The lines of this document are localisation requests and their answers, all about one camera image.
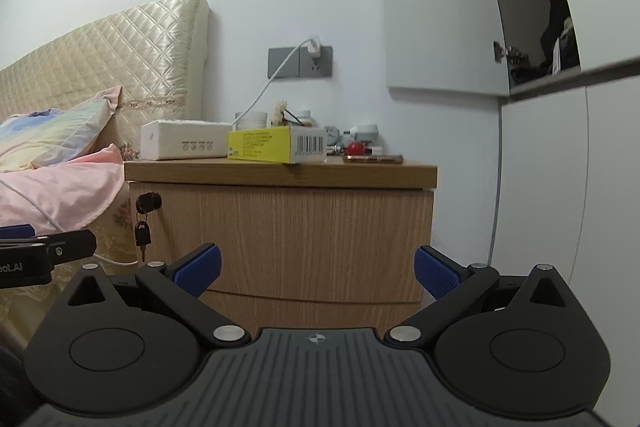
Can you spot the white tissue pack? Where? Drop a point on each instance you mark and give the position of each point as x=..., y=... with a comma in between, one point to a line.
x=185, y=139

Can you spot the gold smartphone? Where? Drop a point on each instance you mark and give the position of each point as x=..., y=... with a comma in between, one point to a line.
x=372, y=159

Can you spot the grey wall socket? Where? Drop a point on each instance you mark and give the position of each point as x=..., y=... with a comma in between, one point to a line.
x=290, y=64

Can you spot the small metal trinkets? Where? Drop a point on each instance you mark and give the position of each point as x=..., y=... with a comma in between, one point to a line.
x=337, y=150

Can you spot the black key in lock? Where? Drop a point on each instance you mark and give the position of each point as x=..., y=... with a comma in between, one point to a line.
x=142, y=203

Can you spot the open white wardrobe door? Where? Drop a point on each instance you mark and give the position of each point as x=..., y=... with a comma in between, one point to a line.
x=440, y=7

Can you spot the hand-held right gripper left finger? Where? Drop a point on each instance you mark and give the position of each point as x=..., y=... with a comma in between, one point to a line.
x=200, y=269

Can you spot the white pill bottle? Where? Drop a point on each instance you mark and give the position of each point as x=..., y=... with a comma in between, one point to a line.
x=305, y=117

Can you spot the red ball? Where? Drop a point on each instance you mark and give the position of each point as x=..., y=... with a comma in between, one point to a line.
x=356, y=149

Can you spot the wooden nightstand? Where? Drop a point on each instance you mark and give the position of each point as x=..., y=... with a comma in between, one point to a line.
x=300, y=172

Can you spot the pastel rainbow pillow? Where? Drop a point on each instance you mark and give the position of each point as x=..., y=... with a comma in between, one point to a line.
x=50, y=132

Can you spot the grey cloth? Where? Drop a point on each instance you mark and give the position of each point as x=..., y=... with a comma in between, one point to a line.
x=333, y=134

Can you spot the dried flower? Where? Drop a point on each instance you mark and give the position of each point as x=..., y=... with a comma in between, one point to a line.
x=280, y=109

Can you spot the metal door hinge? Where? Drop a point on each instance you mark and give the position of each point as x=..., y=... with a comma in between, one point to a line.
x=500, y=52

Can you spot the cream quilted headboard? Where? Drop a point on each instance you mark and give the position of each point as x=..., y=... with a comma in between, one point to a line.
x=125, y=57

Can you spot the wooden plain drawer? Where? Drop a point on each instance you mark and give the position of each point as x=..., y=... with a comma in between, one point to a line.
x=310, y=312

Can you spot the white wardrobe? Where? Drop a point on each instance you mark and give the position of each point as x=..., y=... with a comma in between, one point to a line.
x=550, y=182

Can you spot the dark clothes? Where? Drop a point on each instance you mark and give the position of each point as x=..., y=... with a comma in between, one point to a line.
x=555, y=22

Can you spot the black drawer lock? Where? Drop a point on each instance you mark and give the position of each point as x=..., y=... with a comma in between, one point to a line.
x=157, y=201

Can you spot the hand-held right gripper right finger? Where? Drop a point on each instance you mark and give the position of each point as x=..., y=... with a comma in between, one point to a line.
x=437, y=274

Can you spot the white cup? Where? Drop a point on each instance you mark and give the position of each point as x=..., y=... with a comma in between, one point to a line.
x=252, y=121

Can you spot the white charger plug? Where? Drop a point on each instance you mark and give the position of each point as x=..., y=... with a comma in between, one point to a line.
x=314, y=47

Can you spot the white power adapter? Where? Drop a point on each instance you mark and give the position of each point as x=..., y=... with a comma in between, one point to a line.
x=365, y=132

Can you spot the pink blanket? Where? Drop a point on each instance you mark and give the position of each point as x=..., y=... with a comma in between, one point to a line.
x=60, y=192

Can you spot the yellow box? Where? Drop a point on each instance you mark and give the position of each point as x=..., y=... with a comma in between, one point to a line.
x=260, y=144

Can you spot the wooden lockable drawer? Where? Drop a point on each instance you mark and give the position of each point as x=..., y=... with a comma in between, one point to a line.
x=300, y=232

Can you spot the black key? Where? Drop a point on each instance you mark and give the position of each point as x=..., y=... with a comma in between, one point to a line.
x=142, y=234
x=142, y=203

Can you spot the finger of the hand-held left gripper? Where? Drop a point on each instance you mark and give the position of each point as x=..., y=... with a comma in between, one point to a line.
x=70, y=244
x=15, y=232

